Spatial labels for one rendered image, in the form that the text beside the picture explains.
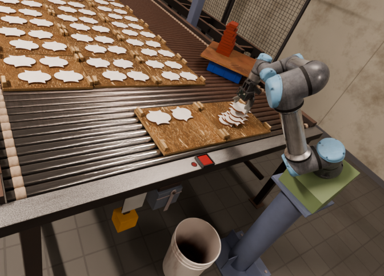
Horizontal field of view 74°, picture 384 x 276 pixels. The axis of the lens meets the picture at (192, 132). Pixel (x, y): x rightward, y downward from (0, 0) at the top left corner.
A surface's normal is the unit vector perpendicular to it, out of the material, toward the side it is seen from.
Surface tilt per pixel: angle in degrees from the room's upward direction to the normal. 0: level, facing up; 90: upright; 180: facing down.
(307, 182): 45
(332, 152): 38
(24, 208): 0
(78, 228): 0
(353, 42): 90
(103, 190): 0
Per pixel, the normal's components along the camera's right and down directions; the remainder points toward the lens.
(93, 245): 0.32, -0.75
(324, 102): -0.82, 0.08
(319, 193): -0.32, -0.43
